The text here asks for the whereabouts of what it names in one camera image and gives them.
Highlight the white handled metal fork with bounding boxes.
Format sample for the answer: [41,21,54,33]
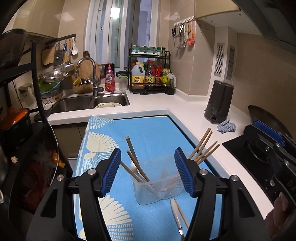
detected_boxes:
[170,199,185,241]

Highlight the hanging kitchen tools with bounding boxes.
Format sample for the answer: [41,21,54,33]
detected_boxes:
[171,16,196,49]

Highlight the chrome kitchen faucet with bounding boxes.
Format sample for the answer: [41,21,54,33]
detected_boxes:
[72,56,104,97]

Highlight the right human hand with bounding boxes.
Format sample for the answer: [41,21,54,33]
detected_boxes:
[264,192,292,238]

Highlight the black gas stove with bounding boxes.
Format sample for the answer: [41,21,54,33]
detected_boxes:
[223,134,281,202]

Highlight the black wok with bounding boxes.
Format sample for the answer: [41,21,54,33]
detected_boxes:
[248,105,292,138]

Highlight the blue checked cloth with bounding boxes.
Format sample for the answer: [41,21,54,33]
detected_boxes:
[217,119,236,133]

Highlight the black electric kettle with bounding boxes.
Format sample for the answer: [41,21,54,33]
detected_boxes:
[204,80,234,124]

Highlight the wooden chopstick on mat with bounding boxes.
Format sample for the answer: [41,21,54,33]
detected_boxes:
[171,198,189,228]

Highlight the wooden chopstick in holder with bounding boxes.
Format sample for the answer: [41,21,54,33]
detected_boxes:
[125,136,139,165]
[126,150,150,182]
[120,162,142,183]

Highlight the clear plastic utensil holder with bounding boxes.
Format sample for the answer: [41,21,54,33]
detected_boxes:
[132,155,185,205]

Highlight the orange lidded pot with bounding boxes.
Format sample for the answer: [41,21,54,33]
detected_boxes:
[1,107,29,130]

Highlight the black condiment rack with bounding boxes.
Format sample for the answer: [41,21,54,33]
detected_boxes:
[128,47,171,95]

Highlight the stainless steel sink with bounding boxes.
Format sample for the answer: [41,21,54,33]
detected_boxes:
[51,92,130,113]

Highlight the yellow oil jug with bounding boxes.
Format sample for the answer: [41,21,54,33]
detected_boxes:
[131,62,145,89]

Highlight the pink dish soap bottle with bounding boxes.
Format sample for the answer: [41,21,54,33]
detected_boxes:
[105,63,115,92]

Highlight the glass jar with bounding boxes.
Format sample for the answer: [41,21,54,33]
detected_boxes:
[118,74,128,91]

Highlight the black metal shelf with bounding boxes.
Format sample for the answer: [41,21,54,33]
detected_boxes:
[0,40,61,186]

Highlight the wooden cutting board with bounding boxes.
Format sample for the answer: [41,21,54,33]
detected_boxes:
[71,60,93,94]

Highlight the dark bowl on shelf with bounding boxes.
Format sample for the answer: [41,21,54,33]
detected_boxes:
[0,29,27,70]

